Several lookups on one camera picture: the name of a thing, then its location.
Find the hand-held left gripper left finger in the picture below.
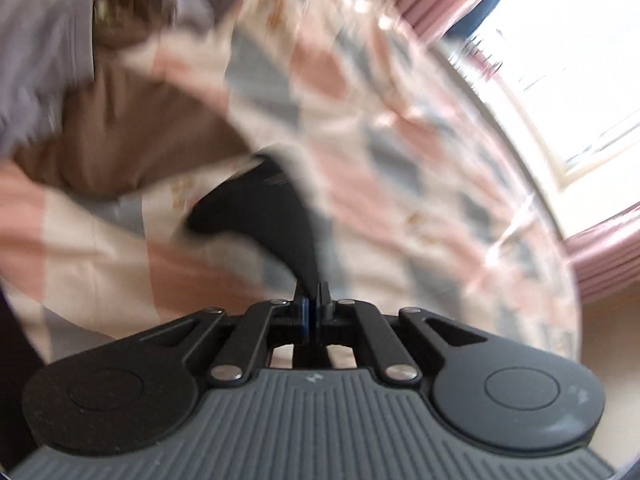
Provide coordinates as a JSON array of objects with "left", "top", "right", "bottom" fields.
[{"left": 137, "top": 282, "right": 311, "bottom": 388}]

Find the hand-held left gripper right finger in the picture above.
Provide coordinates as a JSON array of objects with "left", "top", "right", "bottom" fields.
[{"left": 311, "top": 282, "right": 491, "bottom": 388}]

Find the black garment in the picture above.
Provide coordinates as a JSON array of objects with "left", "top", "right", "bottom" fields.
[{"left": 184, "top": 151, "right": 332, "bottom": 302}]

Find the checked pink grey quilt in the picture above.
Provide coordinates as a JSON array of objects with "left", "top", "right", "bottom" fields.
[{"left": 0, "top": 0, "right": 585, "bottom": 386}]

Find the brown garment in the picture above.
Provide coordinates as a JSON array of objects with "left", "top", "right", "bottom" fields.
[{"left": 14, "top": 0, "right": 263, "bottom": 203}]

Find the dark blue bag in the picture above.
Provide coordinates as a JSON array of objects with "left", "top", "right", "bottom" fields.
[{"left": 444, "top": 0, "right": 512, "bottom": 45}]

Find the white framed window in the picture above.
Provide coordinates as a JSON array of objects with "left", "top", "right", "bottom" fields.
[{"left": 435, "top": 0, "right": 640, "bottom": 241}]

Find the grey striped garment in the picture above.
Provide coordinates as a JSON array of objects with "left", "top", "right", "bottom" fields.
[{"left": 0, "top": 0, "right": 223, "bottom": 158}]

